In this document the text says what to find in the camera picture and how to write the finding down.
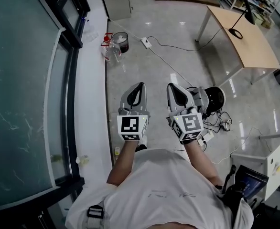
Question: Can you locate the person's right forearm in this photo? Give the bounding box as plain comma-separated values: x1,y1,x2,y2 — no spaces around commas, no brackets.
184,142,219,187

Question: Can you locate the thick white power strip cord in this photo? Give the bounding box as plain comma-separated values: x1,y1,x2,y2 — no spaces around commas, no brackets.
108,17,143,42

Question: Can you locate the cardboard box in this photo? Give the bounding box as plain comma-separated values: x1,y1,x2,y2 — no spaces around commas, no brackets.
261,18,274,29

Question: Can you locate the light wooden table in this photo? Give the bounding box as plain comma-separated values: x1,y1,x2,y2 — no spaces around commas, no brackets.
194,5,280,85

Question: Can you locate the person's white shirt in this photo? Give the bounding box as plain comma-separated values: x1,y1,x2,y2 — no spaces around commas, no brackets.
65,148,254,229

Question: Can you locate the black and white strap buckle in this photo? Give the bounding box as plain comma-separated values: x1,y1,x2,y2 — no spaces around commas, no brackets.
86,205,106,229

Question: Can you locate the small white power strip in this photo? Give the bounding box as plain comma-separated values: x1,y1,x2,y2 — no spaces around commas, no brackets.
201,130,215,143

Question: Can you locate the clear water jug red handle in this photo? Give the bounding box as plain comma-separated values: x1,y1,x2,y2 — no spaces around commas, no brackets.
100,32,121,63

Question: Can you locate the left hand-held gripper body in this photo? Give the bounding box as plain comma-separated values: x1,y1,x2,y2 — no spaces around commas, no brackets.
117,104,151,143

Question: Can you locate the black mesh waste bin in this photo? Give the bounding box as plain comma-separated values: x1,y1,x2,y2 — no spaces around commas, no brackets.
111,31,130,54

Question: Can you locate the tangle of black cables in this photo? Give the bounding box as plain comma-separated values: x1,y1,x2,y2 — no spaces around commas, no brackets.
202,111,233,133

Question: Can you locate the black power cable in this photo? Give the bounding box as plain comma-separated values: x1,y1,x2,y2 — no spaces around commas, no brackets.
146,27,230,52

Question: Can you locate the black tablet screen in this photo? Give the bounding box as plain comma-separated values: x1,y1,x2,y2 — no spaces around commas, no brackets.
230,165,269,200

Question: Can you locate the person's left forearm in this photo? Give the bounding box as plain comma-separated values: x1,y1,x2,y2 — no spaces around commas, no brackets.
106,141,140,187

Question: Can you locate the white cabinet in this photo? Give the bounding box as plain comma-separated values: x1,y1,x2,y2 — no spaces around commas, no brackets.
99,0,132,21

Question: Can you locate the dark metal window frame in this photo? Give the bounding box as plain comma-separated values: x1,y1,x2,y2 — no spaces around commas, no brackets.
30,0,92,229

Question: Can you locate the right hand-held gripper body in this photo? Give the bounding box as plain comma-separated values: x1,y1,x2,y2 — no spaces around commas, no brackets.
166,105,204,145

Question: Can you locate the black desk lamp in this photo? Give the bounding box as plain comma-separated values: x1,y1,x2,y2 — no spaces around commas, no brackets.
228,0,256,39

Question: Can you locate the grey gripper device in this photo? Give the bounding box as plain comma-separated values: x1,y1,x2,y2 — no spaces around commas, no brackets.
186,86,209,114

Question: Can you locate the black waist harness gear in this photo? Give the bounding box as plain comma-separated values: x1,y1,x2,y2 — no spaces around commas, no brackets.
215,165,238,205

